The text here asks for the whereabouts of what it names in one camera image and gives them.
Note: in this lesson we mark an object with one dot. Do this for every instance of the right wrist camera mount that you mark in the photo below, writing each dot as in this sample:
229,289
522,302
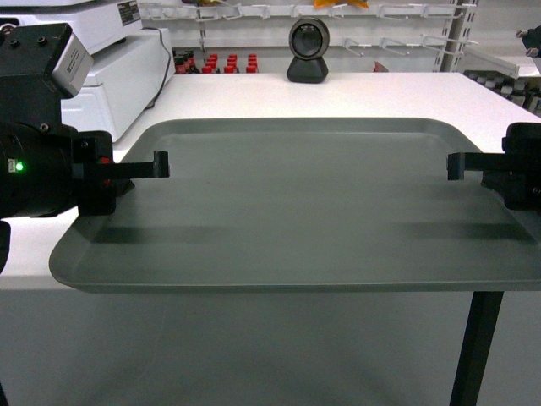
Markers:
531,41

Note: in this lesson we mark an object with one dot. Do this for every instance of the black table leg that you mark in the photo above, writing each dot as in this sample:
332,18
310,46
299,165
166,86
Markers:
477,339

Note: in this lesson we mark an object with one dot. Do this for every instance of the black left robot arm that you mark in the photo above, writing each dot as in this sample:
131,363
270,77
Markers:
48,168

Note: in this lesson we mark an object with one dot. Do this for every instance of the grey rectangular serving tray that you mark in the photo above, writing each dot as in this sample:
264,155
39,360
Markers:
302,204

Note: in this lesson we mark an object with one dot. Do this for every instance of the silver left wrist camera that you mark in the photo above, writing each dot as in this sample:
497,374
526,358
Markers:
47,57

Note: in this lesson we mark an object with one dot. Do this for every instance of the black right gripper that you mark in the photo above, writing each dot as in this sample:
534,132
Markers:
515,175

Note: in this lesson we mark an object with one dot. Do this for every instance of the white checkout table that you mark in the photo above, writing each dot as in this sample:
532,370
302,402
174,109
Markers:
451,98

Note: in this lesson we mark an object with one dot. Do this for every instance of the white cash register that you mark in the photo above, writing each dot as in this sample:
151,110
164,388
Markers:
98,24

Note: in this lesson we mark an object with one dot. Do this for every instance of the black round barcode scanner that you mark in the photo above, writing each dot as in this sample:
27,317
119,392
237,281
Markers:
309,39

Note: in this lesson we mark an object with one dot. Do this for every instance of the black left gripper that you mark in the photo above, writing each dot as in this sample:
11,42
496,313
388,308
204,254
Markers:
98,181

